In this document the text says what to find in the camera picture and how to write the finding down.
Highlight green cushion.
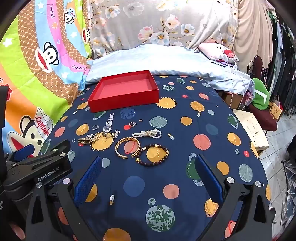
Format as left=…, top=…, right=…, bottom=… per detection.
left=251, top=78, right=271, bottom=110

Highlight hanging clothes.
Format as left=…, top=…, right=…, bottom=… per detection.
left=266, top=9, right=296, bottom=114

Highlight navy planet print blanket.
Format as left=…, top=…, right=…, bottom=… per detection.
left=40, top=74, right=272, bottom=241

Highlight silver chain bracelet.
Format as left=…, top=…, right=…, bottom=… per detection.
left=132, top=129, right=162, bottom=139

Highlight red cardboard box tray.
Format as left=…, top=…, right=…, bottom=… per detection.
left=87, top=70, right=159, bottom=113

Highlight gold bangle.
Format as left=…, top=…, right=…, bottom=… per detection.
left=115, top=137, right=141, bottom=160

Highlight beige curtain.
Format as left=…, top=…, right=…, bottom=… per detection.
left=232, top=0, right=277, bottom=72

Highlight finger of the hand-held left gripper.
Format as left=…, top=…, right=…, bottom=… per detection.
left=28, top=139, right=71, bottom=163
left=6, top=144, right=35, bottom=166

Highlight thin gold chain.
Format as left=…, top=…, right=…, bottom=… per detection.
left=96, top=132, right=114, bottom=143

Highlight silver wrist watch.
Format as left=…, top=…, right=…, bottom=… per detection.
left=102, top=113, right=115, bottom=137

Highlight dark red chair seat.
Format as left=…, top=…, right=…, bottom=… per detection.
left=248, top=104, right=278, bottom=131

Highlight white wooden bench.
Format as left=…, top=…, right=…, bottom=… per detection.
left=232, top=109, right=270, bottom=156

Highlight dark metal chair back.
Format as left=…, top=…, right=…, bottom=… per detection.
left=248, top=57, right=264, bottom=77

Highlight white charging cable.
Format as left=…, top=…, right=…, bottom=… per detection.
left=214, top=0, right=245, bottom=112

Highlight light blue pillow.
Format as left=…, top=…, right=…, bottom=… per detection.
left=84, top=44, right=251, bottom=93

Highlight colourful cartoon monkey blanket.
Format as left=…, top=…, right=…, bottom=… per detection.
left=0, top=0, right=93, bottom=163

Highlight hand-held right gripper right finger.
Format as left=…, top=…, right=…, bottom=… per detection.
left=194, top=154, right=275, bottom=241

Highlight pink cartoon plush pillow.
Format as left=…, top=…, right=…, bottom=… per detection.
left=198, top=43, right=240, bottom=67

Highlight dark wooden bead bracelet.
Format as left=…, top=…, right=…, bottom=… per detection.
left=136, top=144, right=170, bottom=167

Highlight grey floral blanket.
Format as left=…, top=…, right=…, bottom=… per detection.
left=89, top=0, right=240, bottom=54

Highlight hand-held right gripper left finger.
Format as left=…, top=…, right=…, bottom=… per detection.
left=24, top=156, right=103, bottom=241

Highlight brown wooden box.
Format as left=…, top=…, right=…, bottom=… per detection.
left=269, top=102, right=284, bottom=121

